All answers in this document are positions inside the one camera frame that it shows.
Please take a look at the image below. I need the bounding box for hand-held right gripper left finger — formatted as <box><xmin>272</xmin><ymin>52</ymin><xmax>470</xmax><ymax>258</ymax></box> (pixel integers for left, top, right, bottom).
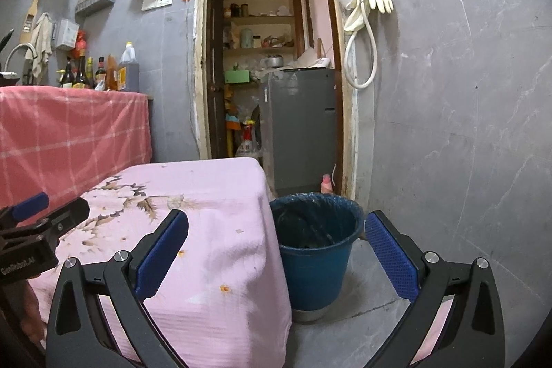
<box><xmin>45</xmin><ymin>209</ymin><xmax>189</xmax><ymax>368</ymax></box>

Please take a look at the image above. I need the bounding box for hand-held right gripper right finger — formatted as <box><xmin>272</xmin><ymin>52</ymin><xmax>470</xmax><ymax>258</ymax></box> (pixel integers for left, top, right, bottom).
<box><xmin>364</xmin><ymin>210</ymin><xmax>506</xmax><ymax>368</ymax></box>

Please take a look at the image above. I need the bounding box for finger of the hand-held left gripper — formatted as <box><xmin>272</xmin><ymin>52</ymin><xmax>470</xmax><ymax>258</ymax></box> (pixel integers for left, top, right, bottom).
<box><xmin>37</xmin><ymin>198</ymin><xmax>90</xmax><ymax>241</ymax></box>
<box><xmin>0</xmin><ymin>192</ymin><xmax>49</xmax><ymax>231</ymax></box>

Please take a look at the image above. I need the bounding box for blue bucket with liner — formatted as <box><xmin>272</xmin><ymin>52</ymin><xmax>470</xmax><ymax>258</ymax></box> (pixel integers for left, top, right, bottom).
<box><xmin>269</xmin><ymin>192</ymin><xmax>365</xmax><ymax>323</ymax></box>

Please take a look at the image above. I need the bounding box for person's left hand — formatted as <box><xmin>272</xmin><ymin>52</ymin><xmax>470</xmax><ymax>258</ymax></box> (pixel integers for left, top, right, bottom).
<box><xmin>21</xmin><ymin>284</ymin><xmax>44</xmax><ymax>347</ymax></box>

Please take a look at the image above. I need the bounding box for pink checked cloth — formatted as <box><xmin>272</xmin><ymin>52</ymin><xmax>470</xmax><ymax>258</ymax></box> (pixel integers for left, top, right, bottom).
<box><xmin>0</xmin><ymin>86</ymin><xmax>152</xmax><ymax>218</ymax></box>

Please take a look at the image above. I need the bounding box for pink floral tablecloth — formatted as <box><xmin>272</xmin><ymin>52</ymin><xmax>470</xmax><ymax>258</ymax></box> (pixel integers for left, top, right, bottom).
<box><xmin>28</xmin><ymin>158</ymin><xmax>293</xmax><ymax>366</ymax></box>

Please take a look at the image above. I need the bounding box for dark pump bottle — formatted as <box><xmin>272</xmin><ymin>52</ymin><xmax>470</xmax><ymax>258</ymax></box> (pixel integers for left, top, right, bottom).
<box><xmin>58</xmin><ymin>58</ymin><xmax>76</xmax><ymax>88</ymax></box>

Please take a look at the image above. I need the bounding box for red white bottle on floor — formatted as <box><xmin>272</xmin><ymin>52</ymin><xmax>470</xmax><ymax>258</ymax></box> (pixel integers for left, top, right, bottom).
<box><xmin>235</xmin><ymin>139</ymin><xmax>262</xmax><ymax>158</ymax></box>

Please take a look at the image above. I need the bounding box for tall dark sauce bottle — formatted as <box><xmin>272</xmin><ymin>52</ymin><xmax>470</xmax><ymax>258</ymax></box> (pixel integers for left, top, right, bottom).
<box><xmin>73</xmin><ymin>53</ymin><xmax>90</xmax><ymax>89</ymax></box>

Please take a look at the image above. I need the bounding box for dark sauce bottle red cap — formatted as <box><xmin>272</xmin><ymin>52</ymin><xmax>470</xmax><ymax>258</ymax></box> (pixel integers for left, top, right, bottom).
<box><xmin>94</xmin><ymin>57</ymin><xmax>107</xmax><ymax>90</ymax></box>

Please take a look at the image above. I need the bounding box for cooking oil jug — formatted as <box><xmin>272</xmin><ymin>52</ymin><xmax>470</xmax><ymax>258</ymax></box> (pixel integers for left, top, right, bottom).
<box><xmin>117</xmin><ymin>41</ymin><xmax>140</xmax><ymax>93</ymax></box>

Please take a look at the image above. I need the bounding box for curved metal faucet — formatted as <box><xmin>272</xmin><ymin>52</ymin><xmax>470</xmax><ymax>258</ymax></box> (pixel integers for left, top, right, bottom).
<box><xmin>4</xmin><ymin>43</ymin><xmax>37</xmax><ymax>84</ymax></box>

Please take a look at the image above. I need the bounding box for grey refrigerator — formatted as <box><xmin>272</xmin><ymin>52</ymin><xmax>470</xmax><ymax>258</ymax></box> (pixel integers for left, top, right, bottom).
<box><xmin>259</xmin><ymin>68</ymin><xmax>336</xmax><ymax>192</ymax></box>

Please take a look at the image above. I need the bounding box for beige hanging towel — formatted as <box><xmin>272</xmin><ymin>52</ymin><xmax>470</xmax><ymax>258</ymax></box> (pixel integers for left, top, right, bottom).
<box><xmin>25</xmin><ymin>12</ymin><xmax>55</xmax><ymax>84</ymax></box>

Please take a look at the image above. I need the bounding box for white crumpled bag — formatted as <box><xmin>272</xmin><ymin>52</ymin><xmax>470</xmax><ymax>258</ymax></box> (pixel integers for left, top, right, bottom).
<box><xmin>285</xmin><ymin>49</ymin><xmax>335</xmax><ymax>71</ymax></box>

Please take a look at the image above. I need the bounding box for brown wooden door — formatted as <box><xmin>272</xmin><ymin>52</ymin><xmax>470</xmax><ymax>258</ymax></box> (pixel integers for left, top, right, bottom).
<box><xmin>206</xmin><ymin>0</ymin><xmax>227</xmax><ymax>159</ymax></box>

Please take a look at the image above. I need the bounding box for wooden door frame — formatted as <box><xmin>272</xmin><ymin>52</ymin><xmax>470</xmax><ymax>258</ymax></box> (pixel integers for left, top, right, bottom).
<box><xmin>192</xmin><ymin>0</ymin><xmax>358</xmax><ymax>200</ymax></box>

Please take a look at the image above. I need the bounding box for white wall box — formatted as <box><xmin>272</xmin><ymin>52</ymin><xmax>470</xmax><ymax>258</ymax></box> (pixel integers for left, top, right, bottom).
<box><xmin>55</xmin><ymin>19</ymin><xmax>78</xmax><ymax>50</ymax></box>

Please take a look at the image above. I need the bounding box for wooden board with handle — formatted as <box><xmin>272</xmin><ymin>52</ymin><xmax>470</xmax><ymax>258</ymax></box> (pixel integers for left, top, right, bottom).
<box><xmin>19</xmin><ymin>0</ymin><xmax>46</xmax><ymax>45</ymax></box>

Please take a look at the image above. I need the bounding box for white hose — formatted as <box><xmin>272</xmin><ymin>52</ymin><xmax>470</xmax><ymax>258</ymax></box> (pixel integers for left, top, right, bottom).
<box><xmin>344</xmin><ymin>0</ymin><xmax>379</xmax><ymax>89</ymax></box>

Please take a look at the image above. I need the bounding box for white wall rack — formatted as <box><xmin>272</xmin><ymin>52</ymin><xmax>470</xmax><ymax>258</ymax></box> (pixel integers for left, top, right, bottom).
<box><xmin>75</xmin><ymin>0</ymin><xmax>118</xmax><ymax>16</ymax></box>

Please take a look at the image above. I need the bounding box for wooden wall shelf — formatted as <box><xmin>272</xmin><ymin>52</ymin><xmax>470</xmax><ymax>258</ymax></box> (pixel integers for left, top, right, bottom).
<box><xmin>223</xmin><ymin>0</ymin><xmax>303</xmax><ymax>54</ymax></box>

